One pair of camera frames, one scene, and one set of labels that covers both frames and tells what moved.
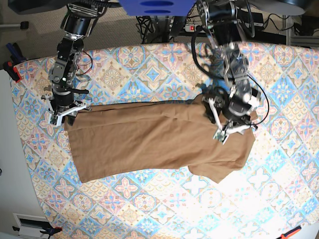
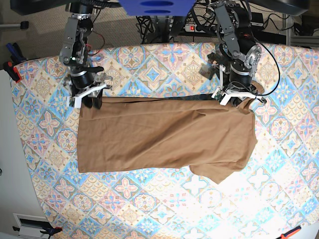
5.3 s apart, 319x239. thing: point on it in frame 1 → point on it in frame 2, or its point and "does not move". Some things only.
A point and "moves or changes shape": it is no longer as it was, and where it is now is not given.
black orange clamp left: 13,71 does not move
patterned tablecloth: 275,193 does not move
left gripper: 61,104 → 85,83
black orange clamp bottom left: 51,231 does not move
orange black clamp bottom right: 286,235 does not move
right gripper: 234,118 → 239,84
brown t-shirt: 109,140 moves or changes shape
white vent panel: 31,225 does not move
